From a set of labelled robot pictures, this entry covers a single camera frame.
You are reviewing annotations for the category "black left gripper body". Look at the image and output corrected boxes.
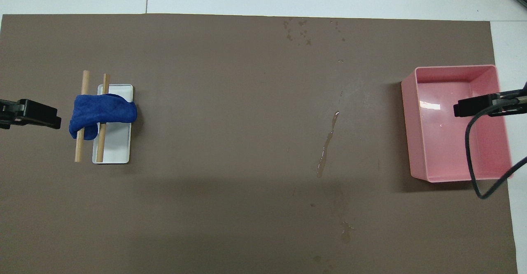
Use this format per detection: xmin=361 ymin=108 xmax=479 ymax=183
xmin=0 ymin=99 xmax=19 ymax=130

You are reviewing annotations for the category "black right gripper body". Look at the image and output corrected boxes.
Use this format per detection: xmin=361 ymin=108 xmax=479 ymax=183
xmin=498 ymin=82 xmax=527 ymax=117

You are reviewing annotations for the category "blue towel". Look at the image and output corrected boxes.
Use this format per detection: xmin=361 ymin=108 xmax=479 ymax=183
xmin=69 ymin=94 xmax=137 ymax=140

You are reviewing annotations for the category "long water streak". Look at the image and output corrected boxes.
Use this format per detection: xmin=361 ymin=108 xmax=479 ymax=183
xmin=317 ymin=111 xmax=340 ymax=178

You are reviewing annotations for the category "small water puddle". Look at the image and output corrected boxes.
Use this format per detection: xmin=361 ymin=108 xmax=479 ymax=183
xmin=340 ymin=220 xmax=354 ymax=244

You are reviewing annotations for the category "pink plastic bin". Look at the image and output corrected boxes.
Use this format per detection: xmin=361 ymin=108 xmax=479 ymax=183
xmin=401 ymin=65 xmax=514 ymax=183

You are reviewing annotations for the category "wooden dowel rod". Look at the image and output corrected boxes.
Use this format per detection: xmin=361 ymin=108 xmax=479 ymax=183
xmin=96 ymin=74 xmax=110 ymax=162
xmin=75 ymin=70 xmax=90 ymax=162

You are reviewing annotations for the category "white rack base tray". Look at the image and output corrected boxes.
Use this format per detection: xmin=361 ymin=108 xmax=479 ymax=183
xmin=92 ymin=84 xmax=134 ymax=164

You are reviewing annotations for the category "brown table mat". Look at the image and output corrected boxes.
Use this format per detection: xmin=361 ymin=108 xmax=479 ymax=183
xmin=0 ymin=14 xmax=518 ymax=274

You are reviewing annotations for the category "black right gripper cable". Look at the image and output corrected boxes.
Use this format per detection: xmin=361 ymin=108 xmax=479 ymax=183
xmin=465 ymin=103 xmax=527 ymax=200

